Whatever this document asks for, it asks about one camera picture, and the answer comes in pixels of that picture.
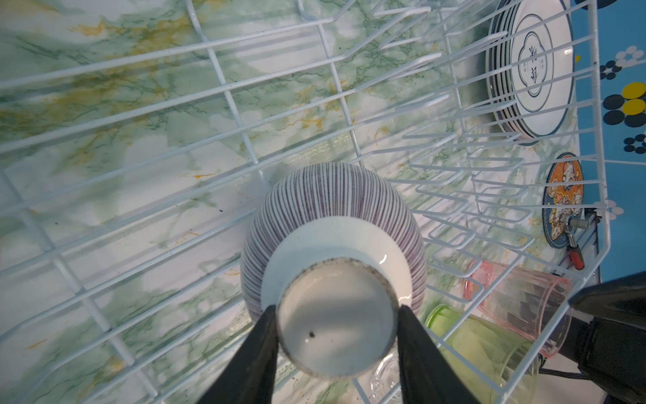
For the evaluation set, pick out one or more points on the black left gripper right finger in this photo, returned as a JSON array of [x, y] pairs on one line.
[[425, 375]]

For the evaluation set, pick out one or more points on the red handled ratchet wrench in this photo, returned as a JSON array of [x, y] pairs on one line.
[[573, 248]]

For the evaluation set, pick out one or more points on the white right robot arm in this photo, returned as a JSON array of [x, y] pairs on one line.
[[610, 349]]

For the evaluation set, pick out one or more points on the striped ceramic bowl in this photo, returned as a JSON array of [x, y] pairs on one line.
[[337, 252]]

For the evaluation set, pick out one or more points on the round cartoon coaster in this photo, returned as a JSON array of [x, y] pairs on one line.
[[567, 194]]

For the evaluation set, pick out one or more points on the pink glass cup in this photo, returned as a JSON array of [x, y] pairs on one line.
[[524, 302]]

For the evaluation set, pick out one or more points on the green glass cup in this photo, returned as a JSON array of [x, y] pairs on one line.
[[494, 351]]

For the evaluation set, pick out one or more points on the white wire dish rack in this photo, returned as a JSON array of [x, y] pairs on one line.
[[139, 137]]

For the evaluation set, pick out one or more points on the clear glass cup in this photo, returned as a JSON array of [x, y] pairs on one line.
[[385, 376]]

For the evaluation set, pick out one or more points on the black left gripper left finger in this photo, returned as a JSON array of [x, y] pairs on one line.
[[250, 375]]

